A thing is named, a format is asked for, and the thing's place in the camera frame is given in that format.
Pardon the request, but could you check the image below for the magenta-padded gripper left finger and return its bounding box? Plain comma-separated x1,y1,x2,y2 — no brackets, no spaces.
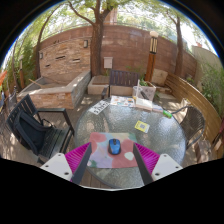
39,141,93,185

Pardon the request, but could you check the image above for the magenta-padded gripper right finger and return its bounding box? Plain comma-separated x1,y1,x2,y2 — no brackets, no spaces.
132,142,184,186

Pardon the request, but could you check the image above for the blue computer mouse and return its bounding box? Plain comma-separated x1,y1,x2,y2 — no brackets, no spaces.
107,138,122,156

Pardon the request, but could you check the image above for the floral mouse pad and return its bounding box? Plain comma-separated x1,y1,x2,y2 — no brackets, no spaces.
87,131,139,169

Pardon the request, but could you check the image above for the black slatted chair with bag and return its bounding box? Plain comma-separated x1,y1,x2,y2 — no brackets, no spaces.
5,93,76,165

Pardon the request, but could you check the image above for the yellow square card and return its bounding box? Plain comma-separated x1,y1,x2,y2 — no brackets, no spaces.
134,120,151,134

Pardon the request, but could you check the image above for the brown wicker patio chair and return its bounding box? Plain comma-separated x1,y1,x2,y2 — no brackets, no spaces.
171,105,207,151

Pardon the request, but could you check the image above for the small pink booklet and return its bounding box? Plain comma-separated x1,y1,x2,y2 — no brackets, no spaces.
151,104,164,114

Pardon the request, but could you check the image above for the white book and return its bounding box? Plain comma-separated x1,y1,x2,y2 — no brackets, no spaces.
134,97,154,112

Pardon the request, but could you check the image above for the stone raised planter bed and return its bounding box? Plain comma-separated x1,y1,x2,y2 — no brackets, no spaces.
17,69,92,110

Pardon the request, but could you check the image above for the black and white patterned sheet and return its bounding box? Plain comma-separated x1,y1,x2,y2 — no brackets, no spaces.
88,100,111,116

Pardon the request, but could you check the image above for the white square planter box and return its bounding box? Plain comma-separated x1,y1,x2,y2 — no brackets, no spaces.
132,80,157,102

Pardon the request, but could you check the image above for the clear plastic cup with straw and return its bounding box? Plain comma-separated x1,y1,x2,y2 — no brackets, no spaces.
132,79,144,101

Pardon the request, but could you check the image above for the colourful open magazine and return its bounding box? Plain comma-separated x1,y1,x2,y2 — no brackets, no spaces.
109,95,137,108

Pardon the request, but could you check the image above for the square stone slab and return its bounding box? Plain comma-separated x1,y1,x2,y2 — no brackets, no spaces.
151,68,169,87

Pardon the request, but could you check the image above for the dark wooden slatted chair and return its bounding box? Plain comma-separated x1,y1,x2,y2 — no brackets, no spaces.
101,69,141,99

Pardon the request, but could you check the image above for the slender tree trunk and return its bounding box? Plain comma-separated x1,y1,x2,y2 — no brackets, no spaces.
166,13,185,78

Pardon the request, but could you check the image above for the forked tree trunk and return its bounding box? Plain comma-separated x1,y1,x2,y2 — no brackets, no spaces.
66,0,116,77

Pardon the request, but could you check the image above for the wooden garden lamp post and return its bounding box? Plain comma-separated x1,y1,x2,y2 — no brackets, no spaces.
144,30,160,83

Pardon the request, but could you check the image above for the grey wall utility box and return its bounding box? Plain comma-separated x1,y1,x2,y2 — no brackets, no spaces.
103,56,114,70

